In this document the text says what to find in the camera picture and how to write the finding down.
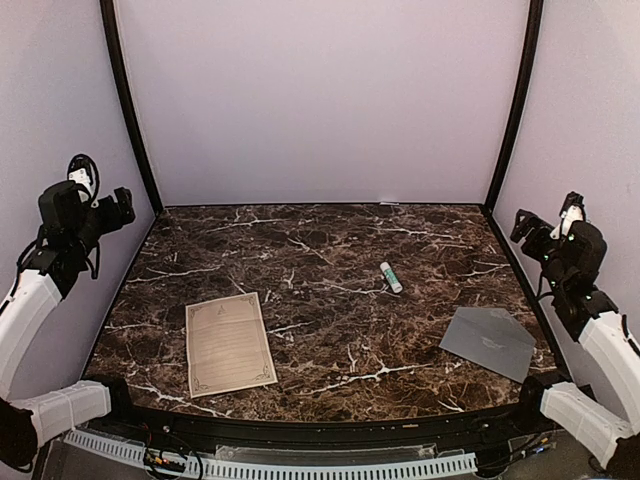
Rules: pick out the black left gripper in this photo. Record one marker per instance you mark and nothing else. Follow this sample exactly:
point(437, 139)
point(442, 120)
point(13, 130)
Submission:
point(114, 219)

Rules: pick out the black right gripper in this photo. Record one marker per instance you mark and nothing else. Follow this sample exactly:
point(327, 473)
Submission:
point(523, 230)

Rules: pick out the grey paper envelope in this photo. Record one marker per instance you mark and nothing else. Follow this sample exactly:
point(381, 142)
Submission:
point(491, 338)

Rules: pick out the beige ornate letter paper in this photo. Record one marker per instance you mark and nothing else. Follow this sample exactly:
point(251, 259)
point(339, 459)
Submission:
point(227, 346)

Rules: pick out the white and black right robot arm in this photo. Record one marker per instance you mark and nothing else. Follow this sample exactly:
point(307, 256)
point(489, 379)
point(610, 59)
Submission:
point(570, 255)

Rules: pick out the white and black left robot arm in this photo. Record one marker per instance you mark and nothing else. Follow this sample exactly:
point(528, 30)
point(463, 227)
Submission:
point(66, 245)

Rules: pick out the green and white glue stick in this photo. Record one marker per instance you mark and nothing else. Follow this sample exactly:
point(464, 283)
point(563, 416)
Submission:
point(391, 278)

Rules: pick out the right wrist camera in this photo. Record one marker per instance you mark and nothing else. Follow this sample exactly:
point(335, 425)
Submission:
point(573, 210)

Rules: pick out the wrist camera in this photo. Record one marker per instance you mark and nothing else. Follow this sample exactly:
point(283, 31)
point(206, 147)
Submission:
point(573, 210)
point(83, 170)

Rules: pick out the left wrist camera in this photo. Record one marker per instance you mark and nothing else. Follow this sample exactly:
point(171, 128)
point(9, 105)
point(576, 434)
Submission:
point(83, 170)

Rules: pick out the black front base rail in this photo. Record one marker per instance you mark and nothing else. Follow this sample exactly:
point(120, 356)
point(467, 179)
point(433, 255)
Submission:
point(484, 429)

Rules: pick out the left black frame post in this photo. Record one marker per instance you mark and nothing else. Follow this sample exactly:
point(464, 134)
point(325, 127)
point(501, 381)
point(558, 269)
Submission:
point(128, 111)

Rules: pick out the black frame post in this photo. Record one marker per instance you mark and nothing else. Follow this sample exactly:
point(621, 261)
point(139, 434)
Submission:
point(128, 111)
point(521, 88)

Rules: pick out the white slotted cable duct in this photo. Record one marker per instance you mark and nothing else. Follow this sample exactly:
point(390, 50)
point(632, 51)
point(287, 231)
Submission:
point(251, 463)

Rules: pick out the right black frame post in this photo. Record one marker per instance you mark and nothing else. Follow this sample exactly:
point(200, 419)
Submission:
point(521, 88)

